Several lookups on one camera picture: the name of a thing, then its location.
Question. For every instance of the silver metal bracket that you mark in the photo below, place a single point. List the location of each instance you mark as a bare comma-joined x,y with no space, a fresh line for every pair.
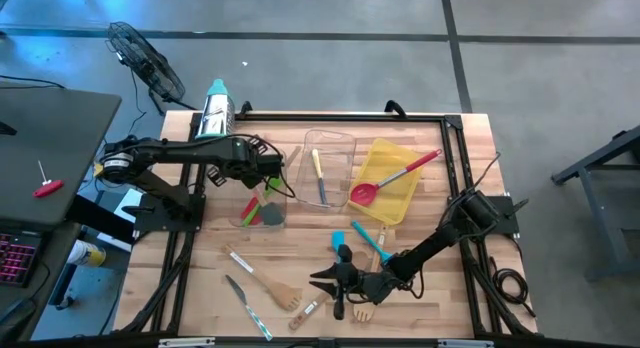
187,342
465,343

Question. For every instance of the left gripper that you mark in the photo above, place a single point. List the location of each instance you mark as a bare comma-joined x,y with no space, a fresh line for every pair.
255,165

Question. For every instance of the slim teal silicone spatula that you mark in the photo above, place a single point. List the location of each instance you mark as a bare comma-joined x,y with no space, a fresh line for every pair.
367,238

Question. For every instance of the yellow connector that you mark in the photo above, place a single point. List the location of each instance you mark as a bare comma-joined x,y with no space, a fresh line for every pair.
99,169

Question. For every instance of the wooden slotted spatula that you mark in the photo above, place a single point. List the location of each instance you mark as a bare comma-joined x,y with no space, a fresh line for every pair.
285,293

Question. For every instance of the green silicone spatula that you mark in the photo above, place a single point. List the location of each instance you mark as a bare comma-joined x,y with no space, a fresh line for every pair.
272,185

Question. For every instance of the yellow plastic bin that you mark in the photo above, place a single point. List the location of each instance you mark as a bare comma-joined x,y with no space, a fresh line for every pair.
395,198

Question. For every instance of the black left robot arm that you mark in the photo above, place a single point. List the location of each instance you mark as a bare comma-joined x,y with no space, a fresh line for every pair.
175,150

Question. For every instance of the black floor fan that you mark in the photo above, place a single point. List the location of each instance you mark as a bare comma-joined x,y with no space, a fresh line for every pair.
145,63

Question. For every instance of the backlit keyboard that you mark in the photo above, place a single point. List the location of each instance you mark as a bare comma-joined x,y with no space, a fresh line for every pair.
17,258

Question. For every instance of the dark gray desk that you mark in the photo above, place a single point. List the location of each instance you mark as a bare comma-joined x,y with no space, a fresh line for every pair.
55,138

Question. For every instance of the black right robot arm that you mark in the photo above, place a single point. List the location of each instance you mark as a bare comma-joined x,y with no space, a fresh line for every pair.
435,243

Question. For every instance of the clear plastic bin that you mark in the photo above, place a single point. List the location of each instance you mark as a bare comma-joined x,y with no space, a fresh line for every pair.
235,213
345,153

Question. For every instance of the wooden spork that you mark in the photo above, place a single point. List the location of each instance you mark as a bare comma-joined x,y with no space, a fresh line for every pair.
364,312

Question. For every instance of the white and yellow can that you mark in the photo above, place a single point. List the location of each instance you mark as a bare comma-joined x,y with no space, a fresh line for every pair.
87,253

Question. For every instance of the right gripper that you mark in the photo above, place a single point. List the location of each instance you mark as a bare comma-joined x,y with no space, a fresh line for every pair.
370,285

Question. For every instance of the black clamp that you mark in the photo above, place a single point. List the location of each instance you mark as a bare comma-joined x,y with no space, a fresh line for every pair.
246,108
395,108

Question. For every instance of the dark metal stand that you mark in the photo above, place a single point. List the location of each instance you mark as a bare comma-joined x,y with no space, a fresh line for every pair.
600,158

